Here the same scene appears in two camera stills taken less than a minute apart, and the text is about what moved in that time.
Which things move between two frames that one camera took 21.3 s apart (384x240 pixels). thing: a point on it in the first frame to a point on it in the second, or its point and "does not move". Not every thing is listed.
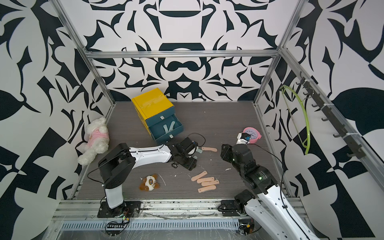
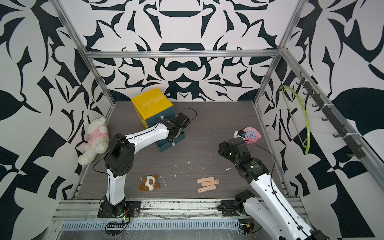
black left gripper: [192, 164] to [170, 123]
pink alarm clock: [255, 134] does not move
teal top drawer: [155, 118] does not move
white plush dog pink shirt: [98, 136] does not move
